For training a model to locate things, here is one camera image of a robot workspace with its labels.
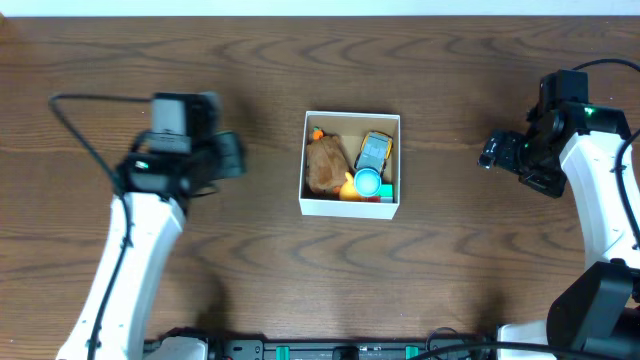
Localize yellow grey toy truck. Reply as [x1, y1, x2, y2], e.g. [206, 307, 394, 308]
[354, 131, 393, 176]

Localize multicoloured puzzle cube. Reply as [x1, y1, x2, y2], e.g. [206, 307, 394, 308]
[367, 184, 394, 203]

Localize right black cable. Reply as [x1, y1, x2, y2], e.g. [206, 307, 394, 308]
[572, 58, 640, 251]

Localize left black cable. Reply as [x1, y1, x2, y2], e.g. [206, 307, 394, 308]
[48, 93, 154, 360]

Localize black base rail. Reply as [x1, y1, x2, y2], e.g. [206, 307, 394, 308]
[142, 328, 489, 360]

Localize orange duck toy blue hat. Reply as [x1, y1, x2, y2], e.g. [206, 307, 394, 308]
[338, 168, 382, 202]

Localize white cardboard box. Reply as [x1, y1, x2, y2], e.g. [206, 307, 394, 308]
[298, 111, 401, 220]

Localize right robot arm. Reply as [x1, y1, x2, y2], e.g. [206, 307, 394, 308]
[478, 102, 639, 359]

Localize black cable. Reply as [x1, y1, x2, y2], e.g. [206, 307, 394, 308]
[48, 93, 154, 360]
[572, 58, 640, 251]

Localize brown plush toy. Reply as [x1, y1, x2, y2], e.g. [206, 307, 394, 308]
[305, 127, 350, 195]

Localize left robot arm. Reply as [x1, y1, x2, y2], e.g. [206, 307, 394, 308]
[49, 92, 246, 359]

